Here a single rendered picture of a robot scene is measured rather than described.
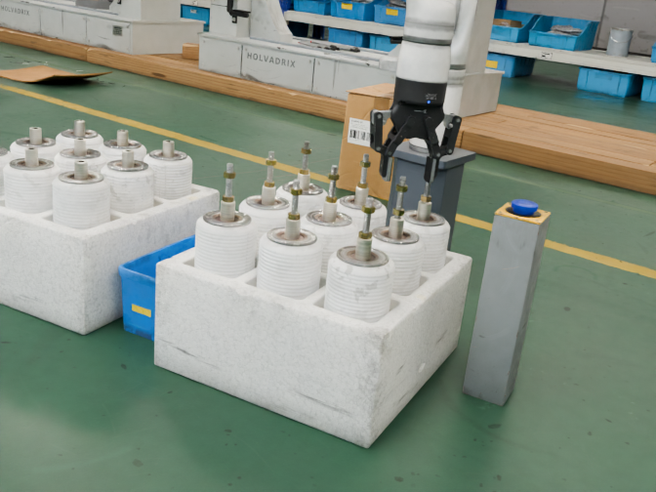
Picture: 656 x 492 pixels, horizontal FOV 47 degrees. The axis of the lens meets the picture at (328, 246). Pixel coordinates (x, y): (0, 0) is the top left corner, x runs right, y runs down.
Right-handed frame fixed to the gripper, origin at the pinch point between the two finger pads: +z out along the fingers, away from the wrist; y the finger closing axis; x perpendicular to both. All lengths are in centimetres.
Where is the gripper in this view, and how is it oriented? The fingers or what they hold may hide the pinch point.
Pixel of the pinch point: (408, 172)
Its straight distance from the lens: 114.9
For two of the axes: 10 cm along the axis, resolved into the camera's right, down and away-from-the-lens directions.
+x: -2.6, -3.6, 9.0
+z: -1.0, 9.3, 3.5
